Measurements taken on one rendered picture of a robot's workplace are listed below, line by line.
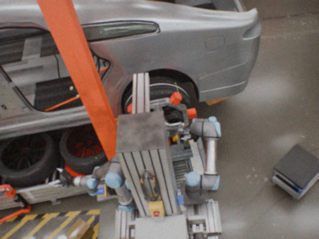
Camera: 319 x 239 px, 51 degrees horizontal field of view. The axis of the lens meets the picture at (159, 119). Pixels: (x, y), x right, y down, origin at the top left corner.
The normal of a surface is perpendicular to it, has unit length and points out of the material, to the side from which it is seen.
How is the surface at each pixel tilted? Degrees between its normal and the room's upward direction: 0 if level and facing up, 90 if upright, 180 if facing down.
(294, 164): 0
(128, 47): 81
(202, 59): 90
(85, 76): 90
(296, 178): 0
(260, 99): 0
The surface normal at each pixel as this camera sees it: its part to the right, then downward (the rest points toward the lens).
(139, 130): -0.12, -0.62
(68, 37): 0.14, 0.76
